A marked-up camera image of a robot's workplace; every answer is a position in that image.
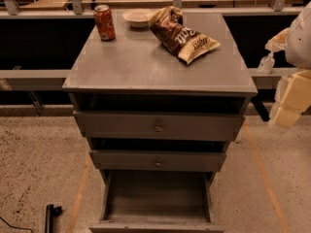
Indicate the grey wooden drawer cabinet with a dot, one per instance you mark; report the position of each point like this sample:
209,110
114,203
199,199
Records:
157,128

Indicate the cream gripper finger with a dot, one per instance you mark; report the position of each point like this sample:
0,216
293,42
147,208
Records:
286,118

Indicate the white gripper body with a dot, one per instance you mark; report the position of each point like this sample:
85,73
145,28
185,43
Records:
299,43

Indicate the clear sanitizer pump bottle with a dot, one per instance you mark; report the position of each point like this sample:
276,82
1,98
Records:
266,64

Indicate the grey top drawer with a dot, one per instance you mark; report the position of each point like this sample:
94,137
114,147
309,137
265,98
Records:
192,127

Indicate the black floor post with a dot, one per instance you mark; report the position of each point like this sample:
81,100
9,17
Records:
51,213

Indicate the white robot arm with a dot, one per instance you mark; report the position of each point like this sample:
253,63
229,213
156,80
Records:
295,41

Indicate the brown chip bag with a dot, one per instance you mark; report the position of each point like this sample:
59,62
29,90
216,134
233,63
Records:
183,42

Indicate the grey metal railing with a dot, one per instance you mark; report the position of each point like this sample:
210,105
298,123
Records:
39,78

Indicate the orange soda can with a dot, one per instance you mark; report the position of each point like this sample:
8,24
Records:
104,22

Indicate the grey middle drawer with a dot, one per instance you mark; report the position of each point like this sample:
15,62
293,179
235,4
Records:
157,160

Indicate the grey open bottom drawer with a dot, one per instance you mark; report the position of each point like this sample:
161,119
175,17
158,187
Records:
156,202

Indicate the white ceramic bowl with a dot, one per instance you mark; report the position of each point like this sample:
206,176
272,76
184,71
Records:
137,18

